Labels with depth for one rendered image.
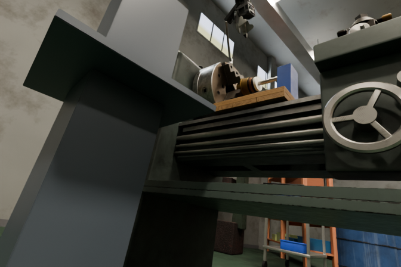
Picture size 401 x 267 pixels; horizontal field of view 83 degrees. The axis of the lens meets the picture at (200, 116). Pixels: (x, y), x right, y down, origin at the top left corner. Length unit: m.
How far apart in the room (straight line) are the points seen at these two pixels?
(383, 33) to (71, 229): 0.75
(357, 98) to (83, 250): 0.65
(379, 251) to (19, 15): 5.26
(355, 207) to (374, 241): 2.51
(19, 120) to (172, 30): 3.35
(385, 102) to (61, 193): 0.66
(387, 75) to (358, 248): 2.50
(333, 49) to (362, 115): 0.19
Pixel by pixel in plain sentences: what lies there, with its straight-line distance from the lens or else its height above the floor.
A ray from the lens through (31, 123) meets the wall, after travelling 3.92.
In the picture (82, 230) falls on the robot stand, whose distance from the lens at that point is 0.53.
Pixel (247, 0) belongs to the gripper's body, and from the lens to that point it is 1.33.
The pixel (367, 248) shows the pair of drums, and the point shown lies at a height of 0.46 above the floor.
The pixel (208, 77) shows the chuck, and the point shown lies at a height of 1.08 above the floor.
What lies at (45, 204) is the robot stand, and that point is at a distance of 0.51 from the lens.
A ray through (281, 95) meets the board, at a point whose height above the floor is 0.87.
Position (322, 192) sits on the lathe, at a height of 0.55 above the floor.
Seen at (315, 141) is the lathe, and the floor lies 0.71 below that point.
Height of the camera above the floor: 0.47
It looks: 24 degrees up
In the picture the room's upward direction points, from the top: 10 degrees clockwise
